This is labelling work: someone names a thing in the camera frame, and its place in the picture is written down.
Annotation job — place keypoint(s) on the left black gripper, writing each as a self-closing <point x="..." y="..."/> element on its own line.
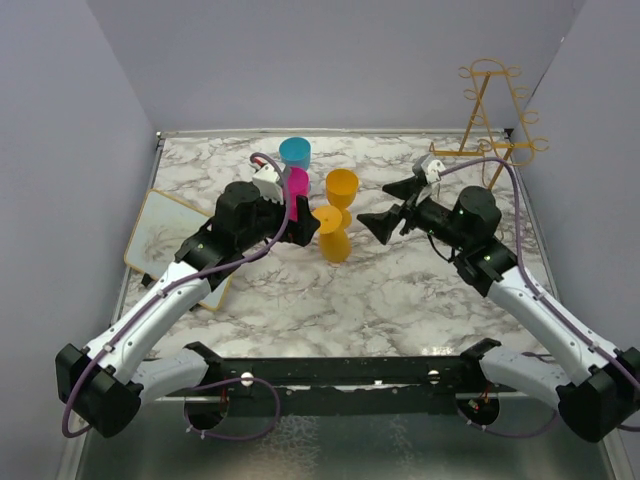
<point x="301" y="231"/>

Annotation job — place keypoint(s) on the gold wire glass rack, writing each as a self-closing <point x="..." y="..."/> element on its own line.
<point x="480" y="139"/>

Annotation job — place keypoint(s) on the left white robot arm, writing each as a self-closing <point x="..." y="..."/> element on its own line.
<point x="108" y="380"/>

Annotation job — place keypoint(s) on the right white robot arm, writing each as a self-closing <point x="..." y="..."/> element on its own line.
<point x="593" y="385"/>

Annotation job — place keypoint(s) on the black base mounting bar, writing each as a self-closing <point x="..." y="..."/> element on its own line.
<point x="335" y="386"/>

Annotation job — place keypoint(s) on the pink plastic wine glass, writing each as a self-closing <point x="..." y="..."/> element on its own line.
<point x="298" y="184"/>

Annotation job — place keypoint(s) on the yellow wine glass front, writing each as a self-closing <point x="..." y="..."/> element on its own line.
<point x="341" y="189"/>

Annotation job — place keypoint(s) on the small whiteboard wooden frame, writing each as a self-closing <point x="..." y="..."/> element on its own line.
<point x="163" y="223"/>

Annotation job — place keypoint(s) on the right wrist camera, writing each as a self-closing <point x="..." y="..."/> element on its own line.
<point x="427" y="170"/>

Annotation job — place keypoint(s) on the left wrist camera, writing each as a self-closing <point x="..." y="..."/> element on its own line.
<point x="268" y="181"/>

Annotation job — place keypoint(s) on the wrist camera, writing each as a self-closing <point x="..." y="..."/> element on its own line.
<point x="427" y="170"/>
<point x="268" y="181"/>

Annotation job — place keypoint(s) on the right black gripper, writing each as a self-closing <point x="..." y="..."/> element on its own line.
<point x="383" y="224"/>

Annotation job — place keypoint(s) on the blue plastic wine glass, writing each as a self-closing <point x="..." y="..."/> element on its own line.
<point x="295" y="152"/>

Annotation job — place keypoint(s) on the yellow wine glass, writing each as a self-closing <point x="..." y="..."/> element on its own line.
<point x="333" y="241"/>
<point x="341" y="189"/>

